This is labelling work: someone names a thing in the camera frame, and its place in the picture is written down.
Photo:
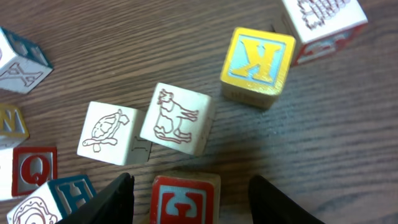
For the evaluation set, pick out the dog picture green block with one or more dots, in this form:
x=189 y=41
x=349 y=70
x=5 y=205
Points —
x=179 y=119

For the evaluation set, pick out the red letter block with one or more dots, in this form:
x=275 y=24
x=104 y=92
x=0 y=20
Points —
x=185 y=198

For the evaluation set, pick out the turtle picture block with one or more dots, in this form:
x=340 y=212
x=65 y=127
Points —
x=111 y=134

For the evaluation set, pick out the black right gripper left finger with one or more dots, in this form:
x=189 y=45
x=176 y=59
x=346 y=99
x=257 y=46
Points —
x=113 y=205

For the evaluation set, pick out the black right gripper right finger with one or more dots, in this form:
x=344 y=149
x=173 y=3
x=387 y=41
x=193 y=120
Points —
x=271 y=206

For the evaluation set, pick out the tree picture red block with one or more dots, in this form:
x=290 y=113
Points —
x=320 y=27

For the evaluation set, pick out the hammer picture yellow block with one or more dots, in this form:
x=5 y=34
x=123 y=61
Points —
x=256 y=66

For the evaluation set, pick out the ice cream picture block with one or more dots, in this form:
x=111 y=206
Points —
x=24 y=169

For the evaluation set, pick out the soccer ball picture block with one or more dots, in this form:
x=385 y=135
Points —
x=13 y=128

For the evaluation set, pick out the snail picture block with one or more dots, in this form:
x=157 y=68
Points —
x=53 y=201

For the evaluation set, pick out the face picture block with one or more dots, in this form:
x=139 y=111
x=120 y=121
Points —
x=23 y=63

